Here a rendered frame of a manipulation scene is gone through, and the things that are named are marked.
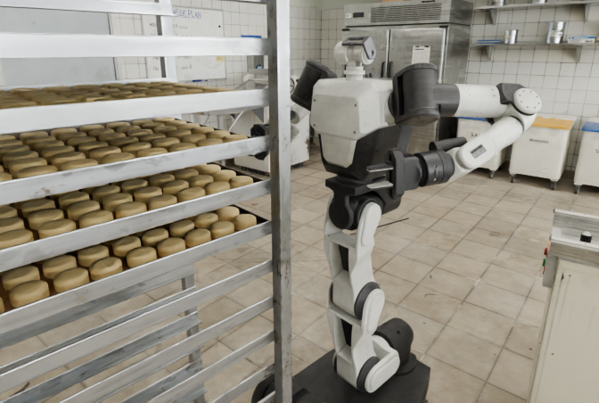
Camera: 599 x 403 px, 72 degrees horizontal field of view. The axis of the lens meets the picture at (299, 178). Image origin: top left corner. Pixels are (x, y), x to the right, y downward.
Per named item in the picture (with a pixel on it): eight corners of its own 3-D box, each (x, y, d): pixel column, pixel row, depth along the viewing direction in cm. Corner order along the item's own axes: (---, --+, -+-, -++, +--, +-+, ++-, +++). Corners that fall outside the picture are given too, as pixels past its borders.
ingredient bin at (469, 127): (449, 173, 521) (456, 112, 498) (463, 162, 570) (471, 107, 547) (495, 181, 490) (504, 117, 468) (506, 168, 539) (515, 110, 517)
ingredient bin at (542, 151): (504, 183, 483) (513, 118, 460) (515, 170, 531) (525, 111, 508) (557, 192, 452) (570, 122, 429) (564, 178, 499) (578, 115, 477)
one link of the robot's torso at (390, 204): (373, 205, 160) (376, 161, 155) (402, 214, 151) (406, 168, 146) (324, 225, 142) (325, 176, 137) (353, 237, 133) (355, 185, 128)
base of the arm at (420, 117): (408, 81, 125) (384, 72, 118) (447, 68, 115) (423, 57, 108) (411, 130, 123) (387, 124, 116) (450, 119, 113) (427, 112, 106)
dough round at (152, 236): (168, 234, 85) (167, 226, 84) (169, 245, 80) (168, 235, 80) (142, 238, 83) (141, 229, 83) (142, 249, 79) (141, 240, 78)
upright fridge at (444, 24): (455, 160, 578) (474, 3, 517) (430, 176, 511) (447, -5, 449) (367, 147, 662) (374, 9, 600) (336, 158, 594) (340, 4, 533)
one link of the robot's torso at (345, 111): (351, 157, 161) (355, 62, 150) (430, 176, 137) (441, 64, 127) (295, 171, 142) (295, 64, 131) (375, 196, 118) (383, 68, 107)
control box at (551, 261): (555, 260, 163) (562, 228, 159) (553, 289, 144) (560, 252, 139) (545, 258, 165) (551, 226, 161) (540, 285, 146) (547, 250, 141)
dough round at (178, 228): (179, 240, 82) (178, 231, 82) (165, 234, 85) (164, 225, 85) (200, 232, 86) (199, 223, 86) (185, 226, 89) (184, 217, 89)
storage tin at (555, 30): (563, 43, 467) (567, 22, 460) (561, 43, 454) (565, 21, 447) (545, 43, 477) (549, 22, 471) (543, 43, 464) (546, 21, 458)
